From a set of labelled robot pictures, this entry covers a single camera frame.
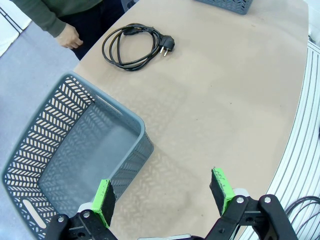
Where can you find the person in green sweater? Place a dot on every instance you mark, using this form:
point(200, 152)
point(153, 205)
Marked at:
point(100, 27)

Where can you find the white partition panel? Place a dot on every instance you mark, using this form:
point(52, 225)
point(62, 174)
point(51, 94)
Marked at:
point(7, 32)

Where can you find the person's right hand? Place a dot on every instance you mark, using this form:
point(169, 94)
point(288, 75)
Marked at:
point(70, 37)

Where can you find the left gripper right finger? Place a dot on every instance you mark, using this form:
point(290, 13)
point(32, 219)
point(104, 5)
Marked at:
point(222, 192)

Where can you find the person's green sweater torso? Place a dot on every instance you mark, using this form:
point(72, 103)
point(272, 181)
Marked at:
point(72, 7)

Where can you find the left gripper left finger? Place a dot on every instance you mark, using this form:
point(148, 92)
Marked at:
point(102, 200)

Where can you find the grey plastic lattice basket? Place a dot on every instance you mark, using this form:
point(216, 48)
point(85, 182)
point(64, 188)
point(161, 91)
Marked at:
point(75, 155)
point(225, 6)

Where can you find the person's right forearm green sleeve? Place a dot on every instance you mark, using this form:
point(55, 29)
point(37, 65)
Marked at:
point(40, 16)

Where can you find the aluminium profile frame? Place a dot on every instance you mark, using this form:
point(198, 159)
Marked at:
point(300, 140)

